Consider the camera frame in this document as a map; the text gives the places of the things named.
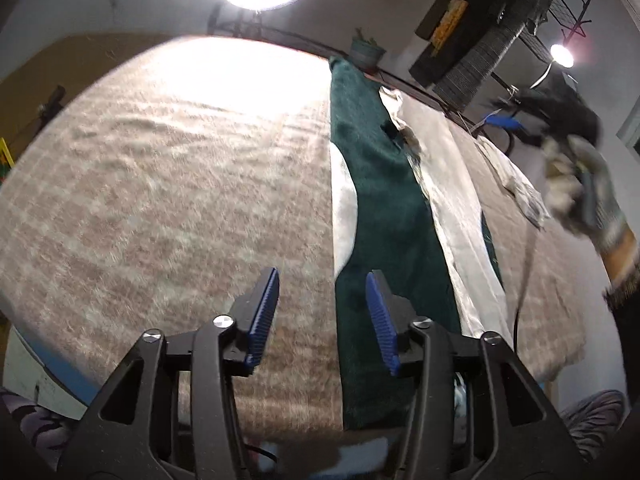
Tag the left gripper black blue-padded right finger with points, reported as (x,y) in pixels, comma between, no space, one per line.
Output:
(477,412)

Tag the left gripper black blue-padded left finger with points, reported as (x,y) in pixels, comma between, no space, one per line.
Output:
(168,409)

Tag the white cream garment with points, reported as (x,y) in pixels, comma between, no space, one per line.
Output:
(459,221)

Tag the dark green garment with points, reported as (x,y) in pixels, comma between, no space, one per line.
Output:
(394,233)

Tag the black metal clothes rack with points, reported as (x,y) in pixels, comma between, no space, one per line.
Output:
(545,15)

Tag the gloved right hand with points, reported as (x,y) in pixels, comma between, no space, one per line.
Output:
(581,196)

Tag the white clip-on lamp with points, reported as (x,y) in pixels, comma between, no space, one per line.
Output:
(560,57)

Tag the grey patterned small cloth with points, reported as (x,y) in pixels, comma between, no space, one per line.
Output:
(511,178)

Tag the grey plaid hanging coat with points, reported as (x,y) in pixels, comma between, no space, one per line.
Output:
(485,33)

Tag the yellow orange hanging cloth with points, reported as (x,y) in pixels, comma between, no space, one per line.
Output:
(447,23)

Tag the green potted plant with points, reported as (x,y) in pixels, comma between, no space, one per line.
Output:
(364,52)

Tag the beige checkered bed blanket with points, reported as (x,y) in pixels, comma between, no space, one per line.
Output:
(160,193)

